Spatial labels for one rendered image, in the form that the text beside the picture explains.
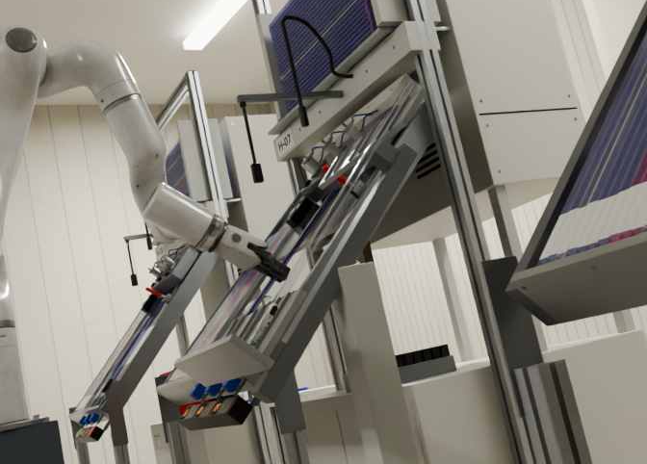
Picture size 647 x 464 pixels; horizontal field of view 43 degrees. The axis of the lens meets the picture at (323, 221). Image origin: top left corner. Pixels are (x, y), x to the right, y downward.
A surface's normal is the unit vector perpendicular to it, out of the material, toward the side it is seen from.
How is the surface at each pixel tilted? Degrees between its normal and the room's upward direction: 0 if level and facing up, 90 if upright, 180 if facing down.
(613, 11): 90
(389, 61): 90
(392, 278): 90
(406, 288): 90
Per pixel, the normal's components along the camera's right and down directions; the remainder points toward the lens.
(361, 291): 0.36, -0.25
